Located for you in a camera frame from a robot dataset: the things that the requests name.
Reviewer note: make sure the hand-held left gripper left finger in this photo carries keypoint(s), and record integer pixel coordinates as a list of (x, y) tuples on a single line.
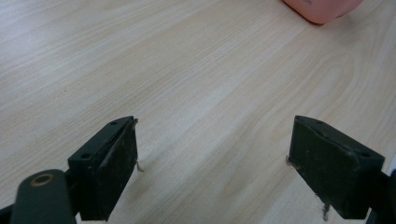
[(102, 168)]

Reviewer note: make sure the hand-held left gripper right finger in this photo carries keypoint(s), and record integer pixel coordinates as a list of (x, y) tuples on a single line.
[(336, 168)]

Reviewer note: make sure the pink bottle with blue cap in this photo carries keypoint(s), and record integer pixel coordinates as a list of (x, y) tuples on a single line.
[(323, 9)]

